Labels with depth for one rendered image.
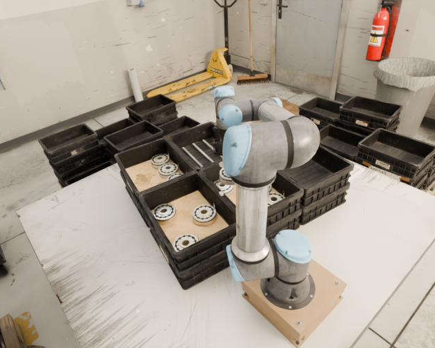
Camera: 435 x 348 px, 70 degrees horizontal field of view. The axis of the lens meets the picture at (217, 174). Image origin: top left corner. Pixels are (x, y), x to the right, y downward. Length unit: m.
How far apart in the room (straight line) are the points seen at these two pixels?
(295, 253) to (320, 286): 0.26
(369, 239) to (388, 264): 0.13
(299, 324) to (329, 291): 0.17
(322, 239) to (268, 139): 0.86
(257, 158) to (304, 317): 0.62
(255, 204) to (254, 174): 0.11
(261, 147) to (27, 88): 3.83
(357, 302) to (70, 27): 3.98
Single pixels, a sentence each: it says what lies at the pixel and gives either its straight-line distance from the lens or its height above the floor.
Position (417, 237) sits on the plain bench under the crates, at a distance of 1.62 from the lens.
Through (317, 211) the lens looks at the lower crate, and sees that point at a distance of 1.54.
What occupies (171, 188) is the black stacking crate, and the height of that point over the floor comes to 0.90.
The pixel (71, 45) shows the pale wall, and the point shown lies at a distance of 4.38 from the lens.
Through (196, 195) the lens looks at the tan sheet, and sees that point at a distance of 1.49.
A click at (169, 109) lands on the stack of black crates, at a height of 0.54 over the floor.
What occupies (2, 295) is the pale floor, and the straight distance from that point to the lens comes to 2.69.
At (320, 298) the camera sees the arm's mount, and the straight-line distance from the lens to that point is 1.19.
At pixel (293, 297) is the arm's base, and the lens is 1.15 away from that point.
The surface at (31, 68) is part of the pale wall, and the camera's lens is 4.30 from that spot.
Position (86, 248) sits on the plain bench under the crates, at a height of 0.70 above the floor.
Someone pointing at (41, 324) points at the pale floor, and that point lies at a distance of 2.38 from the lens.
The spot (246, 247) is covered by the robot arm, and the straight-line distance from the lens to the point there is 0.92.
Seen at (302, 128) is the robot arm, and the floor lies 1.44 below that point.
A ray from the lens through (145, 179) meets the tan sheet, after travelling 1.66.
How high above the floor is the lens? 1.79
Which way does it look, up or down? 37 degrees down
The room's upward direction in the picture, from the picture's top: 6 degrees counter-clockwise
